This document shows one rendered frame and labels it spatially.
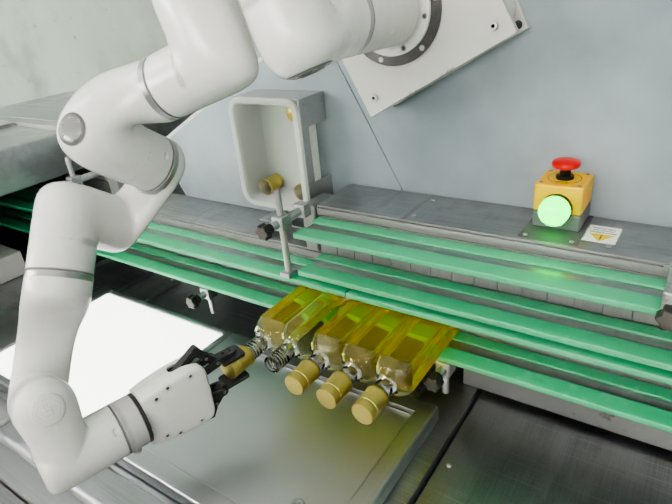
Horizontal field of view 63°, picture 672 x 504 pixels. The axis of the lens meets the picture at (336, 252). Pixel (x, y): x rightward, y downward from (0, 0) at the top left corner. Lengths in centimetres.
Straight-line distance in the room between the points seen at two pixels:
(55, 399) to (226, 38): 48
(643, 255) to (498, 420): 36
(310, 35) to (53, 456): 59
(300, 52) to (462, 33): 31
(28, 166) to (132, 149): 87
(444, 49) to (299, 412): 63
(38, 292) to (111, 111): 25
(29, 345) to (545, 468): 77
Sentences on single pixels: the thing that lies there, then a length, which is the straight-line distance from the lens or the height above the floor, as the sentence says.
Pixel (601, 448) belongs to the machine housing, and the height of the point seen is 91.
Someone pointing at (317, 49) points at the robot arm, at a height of 111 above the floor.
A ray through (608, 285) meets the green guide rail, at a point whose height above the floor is 93.
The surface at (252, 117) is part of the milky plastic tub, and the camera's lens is 116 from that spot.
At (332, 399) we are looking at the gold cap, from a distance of 78.
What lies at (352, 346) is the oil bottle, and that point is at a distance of 83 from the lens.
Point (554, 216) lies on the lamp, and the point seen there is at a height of 85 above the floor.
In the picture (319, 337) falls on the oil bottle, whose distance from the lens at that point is 86.
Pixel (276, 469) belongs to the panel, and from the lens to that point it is 89.
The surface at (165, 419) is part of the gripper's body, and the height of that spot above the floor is 130.
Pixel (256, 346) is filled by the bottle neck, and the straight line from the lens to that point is 90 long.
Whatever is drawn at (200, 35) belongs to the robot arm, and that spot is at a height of 116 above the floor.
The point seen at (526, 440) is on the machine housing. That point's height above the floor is 95.
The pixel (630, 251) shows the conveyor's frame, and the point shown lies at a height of 86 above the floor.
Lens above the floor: 162
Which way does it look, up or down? 46 degrees down
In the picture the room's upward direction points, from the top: 127 degrees counter-clockwise
